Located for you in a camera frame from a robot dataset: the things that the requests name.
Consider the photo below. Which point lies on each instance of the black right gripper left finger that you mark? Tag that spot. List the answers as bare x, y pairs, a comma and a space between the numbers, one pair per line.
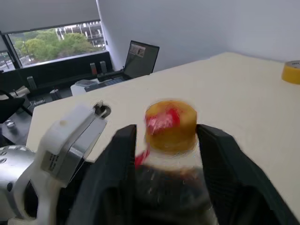
112, 164

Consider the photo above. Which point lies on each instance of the black chair back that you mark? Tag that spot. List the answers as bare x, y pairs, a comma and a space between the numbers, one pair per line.
10, 105

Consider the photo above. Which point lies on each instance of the black window sill cabinet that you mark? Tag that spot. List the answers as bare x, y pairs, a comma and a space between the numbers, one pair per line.
61, 70

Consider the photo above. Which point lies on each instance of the small grey canister red label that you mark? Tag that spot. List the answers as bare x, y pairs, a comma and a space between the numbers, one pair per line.
93, 68

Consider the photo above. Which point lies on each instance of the black flat device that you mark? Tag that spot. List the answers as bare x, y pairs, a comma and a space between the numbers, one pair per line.
110, 76

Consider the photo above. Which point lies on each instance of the yellow tape roll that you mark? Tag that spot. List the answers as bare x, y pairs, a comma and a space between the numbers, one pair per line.
291, 72

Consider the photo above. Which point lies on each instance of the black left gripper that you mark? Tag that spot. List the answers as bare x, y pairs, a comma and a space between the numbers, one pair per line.
70, 199

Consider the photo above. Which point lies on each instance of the grey roller window blind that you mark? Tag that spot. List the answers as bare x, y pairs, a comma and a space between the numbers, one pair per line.
47, 14

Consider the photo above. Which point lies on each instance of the white box with lid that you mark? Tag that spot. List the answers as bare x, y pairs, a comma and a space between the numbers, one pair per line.
82, 86

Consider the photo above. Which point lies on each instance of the clear cola bottle yellow cap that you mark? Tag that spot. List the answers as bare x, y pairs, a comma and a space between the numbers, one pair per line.
172, 131

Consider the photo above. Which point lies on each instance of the black open laptop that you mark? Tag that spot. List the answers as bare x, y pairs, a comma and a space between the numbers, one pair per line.
140, 62

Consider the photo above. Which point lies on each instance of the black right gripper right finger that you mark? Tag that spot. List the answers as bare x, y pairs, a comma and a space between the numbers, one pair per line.
234, 178

